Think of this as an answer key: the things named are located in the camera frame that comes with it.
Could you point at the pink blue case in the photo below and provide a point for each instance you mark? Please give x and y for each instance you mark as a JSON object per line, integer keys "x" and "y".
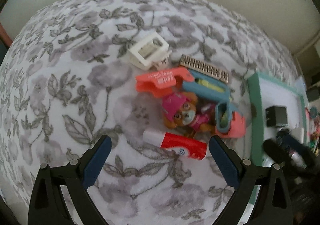
{"x": 230, "y": 123}

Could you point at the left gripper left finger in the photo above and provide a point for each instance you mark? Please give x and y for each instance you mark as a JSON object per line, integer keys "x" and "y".
{"x": 47, "y": 205}

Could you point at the black power adapter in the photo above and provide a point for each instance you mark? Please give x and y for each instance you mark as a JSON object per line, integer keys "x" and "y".
{"x": 276, "y": 116}

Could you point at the blue case yellow insert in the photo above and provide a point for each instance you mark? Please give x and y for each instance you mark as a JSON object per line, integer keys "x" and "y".
{"x": 206, "y": 87}

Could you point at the red white tube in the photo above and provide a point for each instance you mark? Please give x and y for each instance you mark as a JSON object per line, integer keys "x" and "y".
{"x": 177, "y": 144}

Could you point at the orange plastic clip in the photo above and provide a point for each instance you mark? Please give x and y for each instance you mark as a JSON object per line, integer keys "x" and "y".
{"x": 163, "y": 82}

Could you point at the white plastic socket frame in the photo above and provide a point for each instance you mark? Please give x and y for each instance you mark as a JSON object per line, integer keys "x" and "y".
{"x": 151, "y": 51}

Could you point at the paw patrol dog toy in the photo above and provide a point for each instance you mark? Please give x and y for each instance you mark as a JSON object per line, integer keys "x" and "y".
{"x": 181, "y": 109}

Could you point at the greek key pattern lighter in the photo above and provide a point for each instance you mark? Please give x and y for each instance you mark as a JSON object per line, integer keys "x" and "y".
{"x": 204, "y": 68}

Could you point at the floral grey white blanket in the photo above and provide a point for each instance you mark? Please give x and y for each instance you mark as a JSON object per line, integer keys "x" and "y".
{"x": 65, "y": 82}

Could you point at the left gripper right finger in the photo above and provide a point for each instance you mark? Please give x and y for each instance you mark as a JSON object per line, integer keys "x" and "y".
{"x": 273, "y": 204}

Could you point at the colourful toy pile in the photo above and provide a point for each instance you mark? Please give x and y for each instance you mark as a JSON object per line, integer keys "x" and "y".
{"x": 312, "y": 128}

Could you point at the pink rolled mat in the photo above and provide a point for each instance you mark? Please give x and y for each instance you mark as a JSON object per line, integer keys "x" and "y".
{"x": 5, "y": 38}

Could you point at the teal white tray box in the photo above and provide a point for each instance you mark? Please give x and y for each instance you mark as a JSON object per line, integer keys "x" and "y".
{"x": 265, "y": 92}

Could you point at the black adapter on shelf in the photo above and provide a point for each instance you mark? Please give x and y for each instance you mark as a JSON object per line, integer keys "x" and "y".
{"x": 313, "y": 93}

